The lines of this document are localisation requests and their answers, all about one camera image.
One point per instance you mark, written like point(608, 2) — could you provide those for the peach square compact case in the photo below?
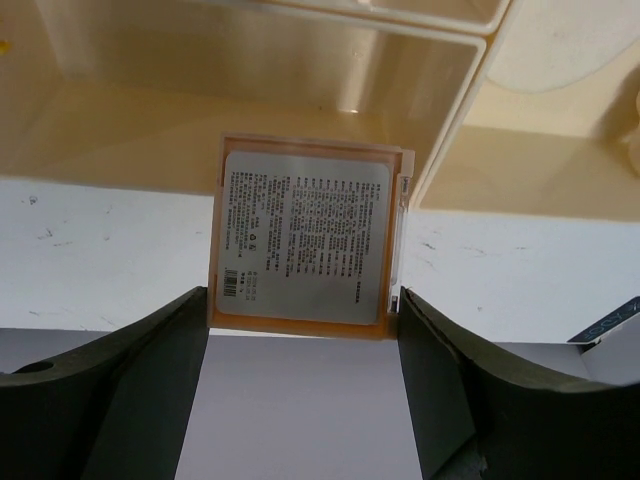
point(307, 237)

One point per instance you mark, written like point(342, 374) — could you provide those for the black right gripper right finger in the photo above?
point(479, 411)

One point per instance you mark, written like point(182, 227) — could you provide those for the cream three-compartment organizer box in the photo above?
point(137, 94)

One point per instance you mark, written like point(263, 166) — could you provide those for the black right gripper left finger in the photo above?
point(117, 407)

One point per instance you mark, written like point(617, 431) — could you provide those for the round cream powder puff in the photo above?
point(553, 44)

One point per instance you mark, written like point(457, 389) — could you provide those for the dark table corner label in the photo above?
point(607, 323)

